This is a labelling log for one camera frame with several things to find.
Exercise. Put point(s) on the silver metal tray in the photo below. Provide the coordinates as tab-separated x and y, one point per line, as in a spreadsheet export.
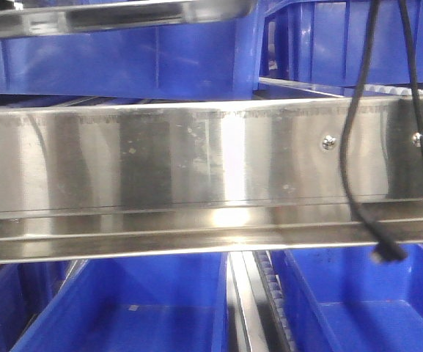
33	19

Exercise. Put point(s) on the large blue plastic bin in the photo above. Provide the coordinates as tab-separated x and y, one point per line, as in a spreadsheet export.
204	61

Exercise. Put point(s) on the blue bin lower shelf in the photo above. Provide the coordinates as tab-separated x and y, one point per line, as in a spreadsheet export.
174	302

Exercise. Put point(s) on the blue bin upper right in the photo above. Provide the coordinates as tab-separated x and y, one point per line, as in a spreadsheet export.
322	42

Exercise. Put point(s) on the blue bin lower right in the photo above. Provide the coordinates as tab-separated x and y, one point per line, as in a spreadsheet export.
339	299

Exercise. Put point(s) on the blue bin lower left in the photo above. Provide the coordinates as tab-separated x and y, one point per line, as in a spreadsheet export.
13	311

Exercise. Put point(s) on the steel rack front rail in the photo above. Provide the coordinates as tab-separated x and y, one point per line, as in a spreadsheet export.
114	181

